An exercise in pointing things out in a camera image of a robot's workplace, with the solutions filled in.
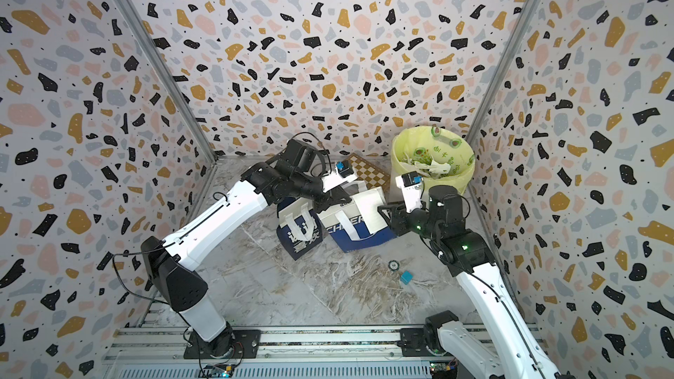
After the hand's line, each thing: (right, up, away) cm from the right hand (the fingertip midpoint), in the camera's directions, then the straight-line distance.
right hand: (385, 207), depth 69 cm
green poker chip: (+5, -22, +21) cm, 31 cm away
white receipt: (-3, 0, +4) cm, 5 cm away
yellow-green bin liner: (+23, +20, +25) cm, 40 cm away
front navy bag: (-25, -8, +14) cm, 30 cm away
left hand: (-9, +3, +2) cm, 10 cm away
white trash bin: (+23, +7, +8) cm, 25 cm away
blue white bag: (-10, -6, +4) cm, 12 cm away
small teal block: (+9, -24, +16) cm, 30 cm away
